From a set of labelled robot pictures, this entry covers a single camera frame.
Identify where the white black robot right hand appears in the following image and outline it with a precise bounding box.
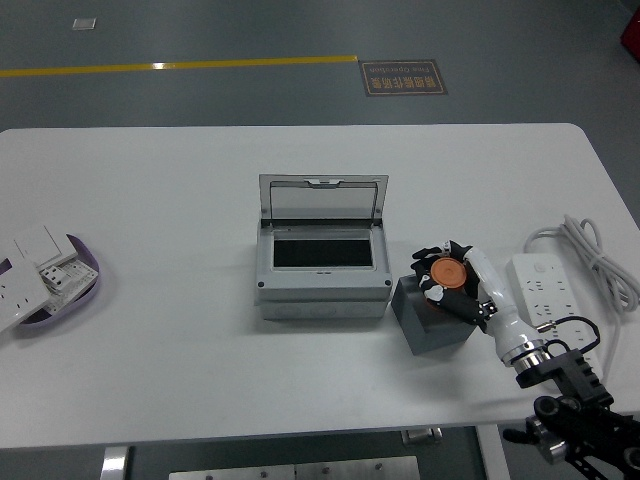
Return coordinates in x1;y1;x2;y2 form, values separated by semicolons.
410;239;540;359

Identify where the orange cylinder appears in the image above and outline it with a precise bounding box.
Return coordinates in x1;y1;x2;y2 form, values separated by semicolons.
423;256;470;314

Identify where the grey electrical box with lid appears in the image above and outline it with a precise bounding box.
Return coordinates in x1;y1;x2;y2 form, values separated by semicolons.
254;173;393;322

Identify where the dark grey cube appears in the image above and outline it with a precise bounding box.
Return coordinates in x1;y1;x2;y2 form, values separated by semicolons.
390;273;477;357

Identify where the white power strip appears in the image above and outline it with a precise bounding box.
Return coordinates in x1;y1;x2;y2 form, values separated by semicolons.
505;252;607;382

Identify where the white table leg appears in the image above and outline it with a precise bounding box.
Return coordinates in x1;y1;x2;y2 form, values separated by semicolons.
474;424;513;480
99;445;131;480

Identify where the brown floor sign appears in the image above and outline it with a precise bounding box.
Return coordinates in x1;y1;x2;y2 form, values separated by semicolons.
358;59;450;98

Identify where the red object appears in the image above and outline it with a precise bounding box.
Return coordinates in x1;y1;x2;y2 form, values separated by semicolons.
619;8;640;52

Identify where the yellow floor tape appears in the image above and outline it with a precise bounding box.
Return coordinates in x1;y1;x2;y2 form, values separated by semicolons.
0;54;360;79

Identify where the purple tray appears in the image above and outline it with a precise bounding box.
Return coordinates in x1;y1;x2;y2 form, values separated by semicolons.
12;233;101;341

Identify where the white printed panel piece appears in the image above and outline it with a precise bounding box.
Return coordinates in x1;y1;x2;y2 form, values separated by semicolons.
48;259;97;307

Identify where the white socket module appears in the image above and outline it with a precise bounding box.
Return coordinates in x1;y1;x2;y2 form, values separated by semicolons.
38;264;72;295

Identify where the white power cord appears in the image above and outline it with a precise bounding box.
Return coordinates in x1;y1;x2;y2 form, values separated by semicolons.
522;214;640;379

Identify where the metal table bracket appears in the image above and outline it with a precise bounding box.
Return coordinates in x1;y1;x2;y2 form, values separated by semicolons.
401;427;444;446

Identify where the grey metal base plate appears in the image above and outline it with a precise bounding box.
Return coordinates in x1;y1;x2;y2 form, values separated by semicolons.
168;455;422;480

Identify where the white wall switch panel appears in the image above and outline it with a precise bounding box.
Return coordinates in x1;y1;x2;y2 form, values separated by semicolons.
13;224;81;274

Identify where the white wall socket panel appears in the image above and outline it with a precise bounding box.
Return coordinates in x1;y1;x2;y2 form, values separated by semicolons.
0;256;52;334

